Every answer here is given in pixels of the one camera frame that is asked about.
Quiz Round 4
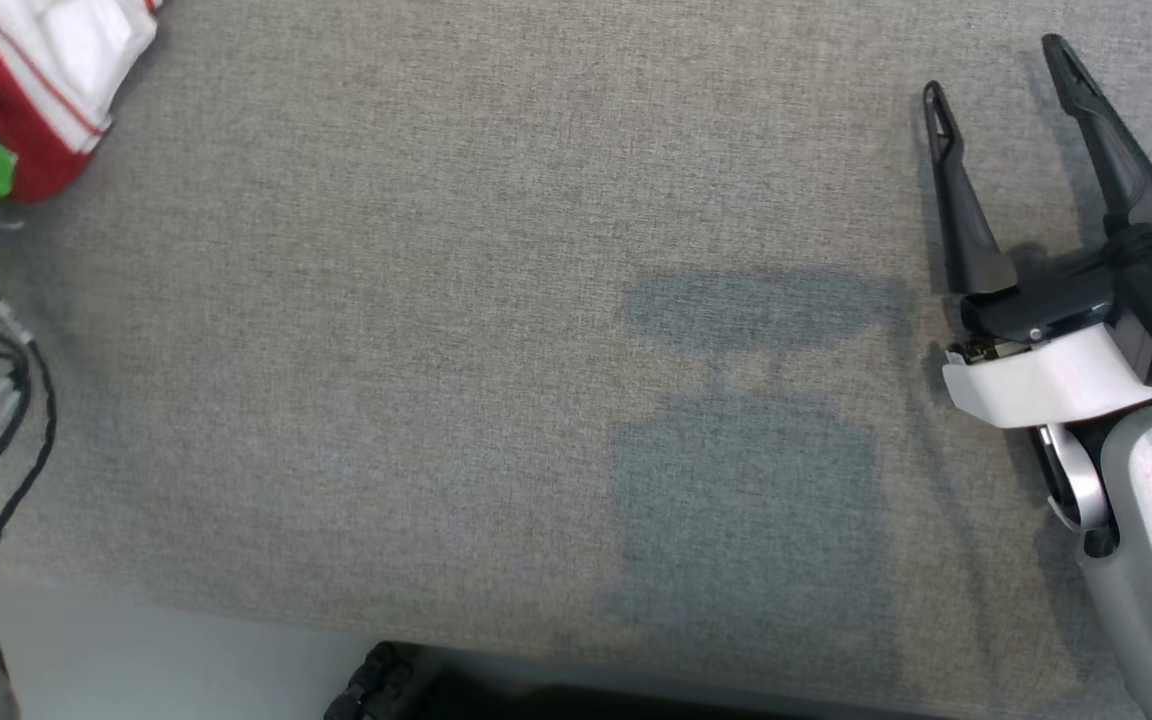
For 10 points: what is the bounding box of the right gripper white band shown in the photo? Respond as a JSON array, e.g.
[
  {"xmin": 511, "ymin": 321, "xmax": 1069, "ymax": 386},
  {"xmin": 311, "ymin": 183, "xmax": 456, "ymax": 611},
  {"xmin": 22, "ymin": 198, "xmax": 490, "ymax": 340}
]
[{"xmin": 921, "ymin": 32, "xmax": 1152, "ymax": 430}]

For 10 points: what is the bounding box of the red and white striped jersey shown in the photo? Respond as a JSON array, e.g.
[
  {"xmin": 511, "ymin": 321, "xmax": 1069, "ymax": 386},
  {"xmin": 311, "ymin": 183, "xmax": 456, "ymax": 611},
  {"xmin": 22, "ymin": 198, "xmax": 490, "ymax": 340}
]
[{"xmin": 0, "ymin": 0, "xmax": 164, "ymax": 205}]

